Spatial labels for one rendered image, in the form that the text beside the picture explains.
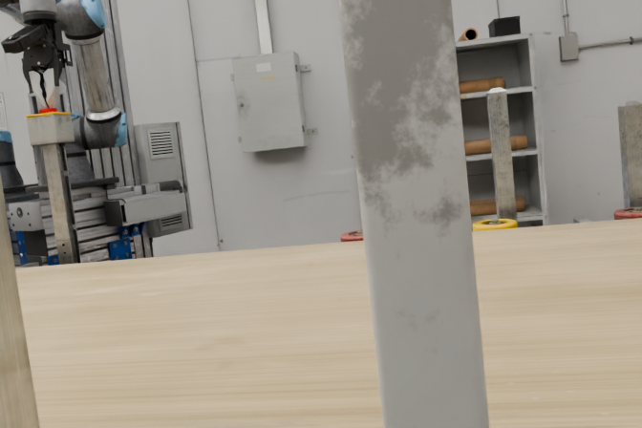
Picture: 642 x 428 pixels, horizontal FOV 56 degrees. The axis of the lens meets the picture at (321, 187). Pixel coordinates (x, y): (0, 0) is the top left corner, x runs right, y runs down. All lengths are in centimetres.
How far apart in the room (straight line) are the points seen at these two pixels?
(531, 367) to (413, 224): 27
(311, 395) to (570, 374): 20
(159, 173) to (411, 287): 231
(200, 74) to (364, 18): 392
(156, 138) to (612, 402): 226
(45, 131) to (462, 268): 128
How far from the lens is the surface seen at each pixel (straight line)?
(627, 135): 131
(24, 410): 25
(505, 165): 126
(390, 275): 28
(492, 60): 404
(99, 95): 212
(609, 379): 51
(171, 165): 260
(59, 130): 147
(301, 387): 51
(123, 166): 252
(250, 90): 384
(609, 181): 424
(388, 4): 28
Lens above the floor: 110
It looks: 5 degrees down
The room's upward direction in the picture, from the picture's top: 6 degrees counter-clockwise
